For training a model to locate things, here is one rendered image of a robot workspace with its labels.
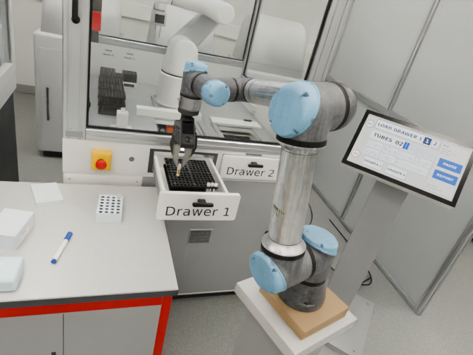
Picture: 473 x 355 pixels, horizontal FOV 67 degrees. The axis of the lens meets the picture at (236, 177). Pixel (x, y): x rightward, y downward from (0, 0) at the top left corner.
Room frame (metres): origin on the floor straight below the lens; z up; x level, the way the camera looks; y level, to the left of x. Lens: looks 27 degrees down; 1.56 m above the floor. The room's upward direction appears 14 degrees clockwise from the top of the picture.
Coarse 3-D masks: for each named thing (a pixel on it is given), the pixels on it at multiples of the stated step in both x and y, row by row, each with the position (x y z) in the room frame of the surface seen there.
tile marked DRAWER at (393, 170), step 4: (388, 164) 1.58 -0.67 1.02; (388, 168) 1.57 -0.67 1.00; (392, 168) 1.56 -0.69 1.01; (396, 168) 1.56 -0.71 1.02; (400, 168) 1.56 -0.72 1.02; (384, 172) 1.56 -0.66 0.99; (388, 172) 1.55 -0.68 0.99; (392, 172) 1.55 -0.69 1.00; (396, 172) 1.55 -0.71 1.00; (400, 172) 1.55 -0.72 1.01; (404, 172) 1.55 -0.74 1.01; (396, 176) 1.54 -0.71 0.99; (400, 176) 1.53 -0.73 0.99; (404, 176) 1.53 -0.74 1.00
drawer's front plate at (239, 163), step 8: (224, 160) 1.42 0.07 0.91; (232, 160) 1.43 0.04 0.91; (240, 160) 1.45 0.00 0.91; (248, 160) 1.46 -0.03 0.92; (256, 160) 1.48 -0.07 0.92; (264, 160) 1.49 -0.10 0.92; (272, 160) 1.51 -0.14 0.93; (224, 168) 1.42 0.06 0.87; (240, 168) 1.45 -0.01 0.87; (248, 168) 1.47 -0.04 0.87; (256, 168) 1.48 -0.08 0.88; (264, 168) 1.50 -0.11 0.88; (272, 168) 1.52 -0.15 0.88; (224, 176) 1.42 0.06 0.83; (232, 176) 1.44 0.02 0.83; (240, 176) 1.45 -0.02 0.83; (248, 176) 1.47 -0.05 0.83; (256, 176) 1.49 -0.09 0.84; (264, 176) 1.50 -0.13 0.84; (272, 176) 1.52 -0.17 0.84
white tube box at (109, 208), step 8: (104, 200) 1.06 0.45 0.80; (112, 200) 1.08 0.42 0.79; (120, 200) 1.09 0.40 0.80; (104, 208) 1.01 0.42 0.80; (112, 208) 1.03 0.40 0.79; (120, 208) 1.04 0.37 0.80; (96, 216) 0.98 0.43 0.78; (104, 216) 0.98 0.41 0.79; (112, 216) 0.99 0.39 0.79; (120, 216) 1.00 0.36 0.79
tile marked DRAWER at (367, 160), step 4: (364, 156) 1.62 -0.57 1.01; (368, 156) 1.62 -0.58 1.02; (364, 160) 1.61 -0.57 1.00; (368, 160) 1.60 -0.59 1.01; (372, 160) 1.60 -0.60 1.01; (376, 160) 1.60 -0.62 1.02; (364, 164) 1.59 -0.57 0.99; (368, 164) 1.59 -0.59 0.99; (372, 164) 1.59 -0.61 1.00; (376, 164) 1.59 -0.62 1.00; (380, 164) 1.58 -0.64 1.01; (376, 168) 1.57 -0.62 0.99; (380, 168) 1.57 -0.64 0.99
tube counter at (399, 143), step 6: (396, 138) 1.67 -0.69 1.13; (396, 144) 1.65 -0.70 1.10; (402, 144) 1.64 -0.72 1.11; (408, 144) 1.64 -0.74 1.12; (414, 144) 1.64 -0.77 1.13; (408, 150) 1.62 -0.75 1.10; (414, 150) 1.62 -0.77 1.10; (420, 150) 1.61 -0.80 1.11; (426, 150) 1.61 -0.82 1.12; (426, 156) 1.59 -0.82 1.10; (432, 156) 1.59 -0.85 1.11
